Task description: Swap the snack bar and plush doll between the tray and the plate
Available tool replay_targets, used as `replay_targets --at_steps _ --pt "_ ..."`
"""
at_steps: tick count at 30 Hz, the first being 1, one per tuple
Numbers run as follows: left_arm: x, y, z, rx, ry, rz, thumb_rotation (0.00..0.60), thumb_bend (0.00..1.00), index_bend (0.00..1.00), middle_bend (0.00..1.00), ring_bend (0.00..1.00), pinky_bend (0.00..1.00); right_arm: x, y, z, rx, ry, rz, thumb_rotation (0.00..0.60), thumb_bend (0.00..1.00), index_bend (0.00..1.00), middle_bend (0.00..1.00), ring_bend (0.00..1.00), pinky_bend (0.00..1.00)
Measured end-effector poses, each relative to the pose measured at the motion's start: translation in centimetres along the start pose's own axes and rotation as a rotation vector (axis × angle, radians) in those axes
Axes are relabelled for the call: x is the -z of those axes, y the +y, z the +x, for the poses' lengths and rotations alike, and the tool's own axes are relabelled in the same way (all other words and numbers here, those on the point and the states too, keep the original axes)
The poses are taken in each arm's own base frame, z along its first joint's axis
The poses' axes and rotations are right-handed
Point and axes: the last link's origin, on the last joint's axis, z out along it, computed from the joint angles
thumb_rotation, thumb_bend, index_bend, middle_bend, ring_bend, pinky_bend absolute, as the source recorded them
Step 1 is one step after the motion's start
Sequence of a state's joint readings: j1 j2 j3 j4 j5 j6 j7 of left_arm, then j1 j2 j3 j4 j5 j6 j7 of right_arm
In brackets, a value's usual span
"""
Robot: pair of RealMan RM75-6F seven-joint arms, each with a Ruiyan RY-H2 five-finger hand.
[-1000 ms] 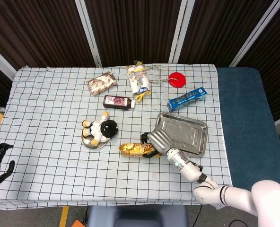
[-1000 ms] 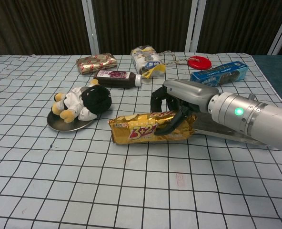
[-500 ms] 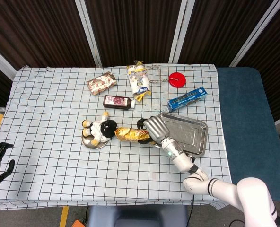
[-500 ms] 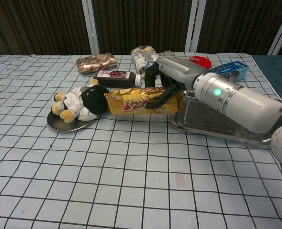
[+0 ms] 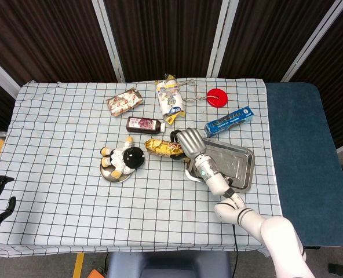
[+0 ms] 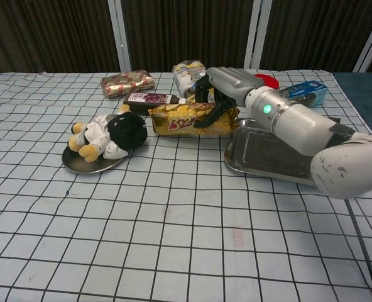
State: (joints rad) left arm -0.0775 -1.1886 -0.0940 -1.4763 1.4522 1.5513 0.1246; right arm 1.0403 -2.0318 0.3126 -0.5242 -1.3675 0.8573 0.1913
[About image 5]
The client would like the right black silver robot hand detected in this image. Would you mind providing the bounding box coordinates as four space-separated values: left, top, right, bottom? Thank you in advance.
170 128 207 162

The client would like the gold cracker packet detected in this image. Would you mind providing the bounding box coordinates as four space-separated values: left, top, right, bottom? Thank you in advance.
144 138 187 159

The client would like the black white plush toy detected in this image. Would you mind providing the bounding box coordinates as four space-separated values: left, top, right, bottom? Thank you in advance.
100 136 145 179

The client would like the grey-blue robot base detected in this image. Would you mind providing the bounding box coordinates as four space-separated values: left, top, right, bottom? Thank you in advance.
106 251 232 278

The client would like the blue toothpaste box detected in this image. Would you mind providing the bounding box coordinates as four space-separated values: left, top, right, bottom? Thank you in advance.
203 105 255 138

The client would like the rectangular metal tray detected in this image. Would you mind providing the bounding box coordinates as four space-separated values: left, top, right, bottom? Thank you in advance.
185 137 256 194

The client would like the white yellow snack bag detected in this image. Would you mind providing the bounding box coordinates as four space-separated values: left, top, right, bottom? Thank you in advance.
155 73 187 126

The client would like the red plastic disc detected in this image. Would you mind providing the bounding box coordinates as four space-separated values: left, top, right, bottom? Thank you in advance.
206 88 229 108

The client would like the dark brown small bottle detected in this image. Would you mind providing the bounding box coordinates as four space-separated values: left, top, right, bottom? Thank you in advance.
126 116 166 136

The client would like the silver red snack packet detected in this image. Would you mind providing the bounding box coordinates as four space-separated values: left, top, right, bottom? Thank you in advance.
105 88 145 118

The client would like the round metal plate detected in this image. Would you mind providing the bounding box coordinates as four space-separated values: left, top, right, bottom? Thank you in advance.
100 162 136 184

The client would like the checkered light blue tablecloth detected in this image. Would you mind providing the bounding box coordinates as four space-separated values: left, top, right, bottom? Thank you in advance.
0 78 284 263

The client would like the small black floor box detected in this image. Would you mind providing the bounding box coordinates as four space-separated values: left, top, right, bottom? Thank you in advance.
327 262 343 275

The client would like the braided beige rope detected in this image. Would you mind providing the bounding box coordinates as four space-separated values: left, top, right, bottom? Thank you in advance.
176 79 211 103

